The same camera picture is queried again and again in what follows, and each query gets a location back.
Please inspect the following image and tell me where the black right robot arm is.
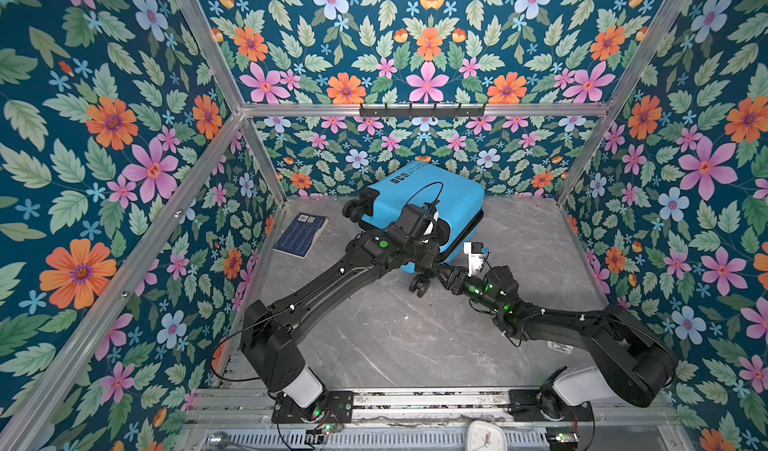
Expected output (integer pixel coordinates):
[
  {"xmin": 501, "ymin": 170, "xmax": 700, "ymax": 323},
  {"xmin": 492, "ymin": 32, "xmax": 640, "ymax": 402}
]
[{"xmin": 437, "ymin": 264, "xmax": 679, "ymax": 407}]

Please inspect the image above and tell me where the dark blue paperback book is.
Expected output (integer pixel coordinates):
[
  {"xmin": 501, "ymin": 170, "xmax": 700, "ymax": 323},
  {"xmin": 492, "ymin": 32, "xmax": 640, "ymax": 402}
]
[{"xmin": 275, "ymin": 212, "xmax": 328, "ymax": 258}]

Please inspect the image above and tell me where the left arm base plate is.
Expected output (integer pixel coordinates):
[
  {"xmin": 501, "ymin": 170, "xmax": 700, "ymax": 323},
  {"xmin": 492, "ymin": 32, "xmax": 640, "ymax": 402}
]
[{"xmin": 271, "ymin": 391, "xmax": 355, "ymax": 425}]

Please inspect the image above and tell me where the blue hard-shell suitcase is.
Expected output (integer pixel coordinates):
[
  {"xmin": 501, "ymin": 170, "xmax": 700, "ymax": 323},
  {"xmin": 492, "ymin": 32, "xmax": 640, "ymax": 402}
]
[{"xmin": 342, "ymin": 161, "xmax": 485, "ymax": 296}]

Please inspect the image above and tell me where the white desk clock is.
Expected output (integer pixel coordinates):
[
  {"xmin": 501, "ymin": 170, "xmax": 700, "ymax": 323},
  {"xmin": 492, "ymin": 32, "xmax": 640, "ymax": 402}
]
[{"xmin": 465, "ymin": 420, "xmax": 508, "ymax": 451}]

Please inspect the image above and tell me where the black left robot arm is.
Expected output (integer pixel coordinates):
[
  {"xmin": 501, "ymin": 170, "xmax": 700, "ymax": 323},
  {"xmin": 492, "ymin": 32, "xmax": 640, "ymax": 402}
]
[{"xmin": 239, "ymin": 201, "xmax": 440, "ymax": 420}]

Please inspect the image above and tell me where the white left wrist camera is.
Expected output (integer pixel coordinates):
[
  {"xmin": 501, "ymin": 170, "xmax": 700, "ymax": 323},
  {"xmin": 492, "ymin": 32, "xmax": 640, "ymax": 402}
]
[{"xmin": 422, "ymin": 209, "xmax": 438, "ymax": 237}]

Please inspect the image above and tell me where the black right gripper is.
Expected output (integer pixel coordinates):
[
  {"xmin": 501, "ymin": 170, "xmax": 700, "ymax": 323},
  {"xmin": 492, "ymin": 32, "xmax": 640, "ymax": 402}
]
[{"xmin": 432, "ymin": 264, "xmax": 504, "ymax": 318}]

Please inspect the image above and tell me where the white wall socket plate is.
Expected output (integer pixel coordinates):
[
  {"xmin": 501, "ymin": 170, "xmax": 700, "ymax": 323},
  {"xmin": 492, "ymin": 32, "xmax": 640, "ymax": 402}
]
[{"xmin": 547, "ymin": 341, "xmax": 574, "ymax": 355}]

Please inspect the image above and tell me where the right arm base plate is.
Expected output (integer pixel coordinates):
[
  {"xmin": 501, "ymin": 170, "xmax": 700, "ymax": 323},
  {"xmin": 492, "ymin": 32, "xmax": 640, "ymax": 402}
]
[{"xmin": 506, "ymin": 389, "xmax": 594, "ymax": 423}]

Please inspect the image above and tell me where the aluminium cage frame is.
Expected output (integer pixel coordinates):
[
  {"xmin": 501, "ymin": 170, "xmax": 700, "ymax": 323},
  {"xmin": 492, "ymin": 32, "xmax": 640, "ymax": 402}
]
[{"xmin": 1, "ymin": 0, "xmax": 663, "ymax": 450}]

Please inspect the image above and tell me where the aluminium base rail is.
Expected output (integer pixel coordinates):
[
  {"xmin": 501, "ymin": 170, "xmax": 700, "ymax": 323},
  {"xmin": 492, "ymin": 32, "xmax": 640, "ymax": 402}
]
[{"xmin": 182, "ymin": 387, "xmax": 682, "ymax": 432}]

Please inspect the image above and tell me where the black hook rail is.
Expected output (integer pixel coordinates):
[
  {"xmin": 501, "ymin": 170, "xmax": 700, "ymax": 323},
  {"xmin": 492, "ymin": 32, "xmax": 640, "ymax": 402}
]
[{"xmin": 358, "ymin": 103, "xmax": 486, "ymax": 120}]

